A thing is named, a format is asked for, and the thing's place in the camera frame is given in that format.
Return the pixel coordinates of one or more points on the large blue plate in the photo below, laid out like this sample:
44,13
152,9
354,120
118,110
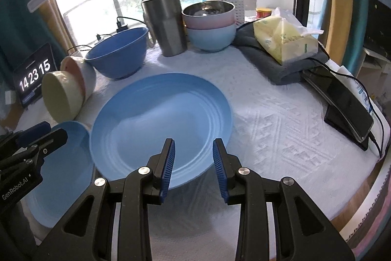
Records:
146,114

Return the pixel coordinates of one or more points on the black charger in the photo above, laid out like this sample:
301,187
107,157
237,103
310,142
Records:
122,26

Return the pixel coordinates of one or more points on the yellow tissue pack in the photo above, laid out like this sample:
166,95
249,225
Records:
284,37

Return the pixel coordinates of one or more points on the orange jar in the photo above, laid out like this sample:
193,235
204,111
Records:
263,14

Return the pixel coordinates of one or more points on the pink steel-lined bowl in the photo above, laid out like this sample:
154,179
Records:
210,19

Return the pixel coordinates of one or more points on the white wipes packet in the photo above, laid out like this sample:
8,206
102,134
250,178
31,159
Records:
357,83

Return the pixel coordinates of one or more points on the white plastic basket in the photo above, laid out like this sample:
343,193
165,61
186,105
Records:
239,7

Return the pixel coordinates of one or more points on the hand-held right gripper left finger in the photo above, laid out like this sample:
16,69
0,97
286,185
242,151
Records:
169,163

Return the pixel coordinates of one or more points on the white bowl with pink inside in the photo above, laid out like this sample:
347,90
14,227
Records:
88,77

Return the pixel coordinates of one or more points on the patterned floor mat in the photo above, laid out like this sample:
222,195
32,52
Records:
371,206

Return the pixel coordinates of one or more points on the cream ceramic bowl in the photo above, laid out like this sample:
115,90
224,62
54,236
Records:
61,96

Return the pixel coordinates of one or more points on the teal curtain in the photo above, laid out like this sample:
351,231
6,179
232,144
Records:
356,4
24,19

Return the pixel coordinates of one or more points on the dark blue bowl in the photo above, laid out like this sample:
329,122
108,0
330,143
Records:
119,56

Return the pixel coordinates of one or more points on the black monitor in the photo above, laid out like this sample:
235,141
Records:
380,25

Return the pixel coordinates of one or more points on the small blue plate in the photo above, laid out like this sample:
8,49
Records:
70,157

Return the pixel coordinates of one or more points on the black tablet clock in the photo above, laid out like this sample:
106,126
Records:
35,74

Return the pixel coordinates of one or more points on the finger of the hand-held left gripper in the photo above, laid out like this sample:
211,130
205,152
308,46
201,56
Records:
33,132
53,138

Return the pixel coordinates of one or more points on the stainless steel tumbler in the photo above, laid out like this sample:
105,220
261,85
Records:
168,25

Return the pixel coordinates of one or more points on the grey folded towel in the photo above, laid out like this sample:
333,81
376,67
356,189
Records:
268,65

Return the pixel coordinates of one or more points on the white wall socket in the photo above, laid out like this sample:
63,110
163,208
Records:
9,97

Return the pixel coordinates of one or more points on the white desk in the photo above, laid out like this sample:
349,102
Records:
374,65

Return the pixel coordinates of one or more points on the black smartphone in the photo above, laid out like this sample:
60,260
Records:
342,99

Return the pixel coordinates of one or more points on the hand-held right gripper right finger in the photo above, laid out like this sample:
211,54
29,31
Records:
218,166

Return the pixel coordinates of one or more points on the black power bank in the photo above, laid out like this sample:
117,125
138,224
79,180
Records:
336,123

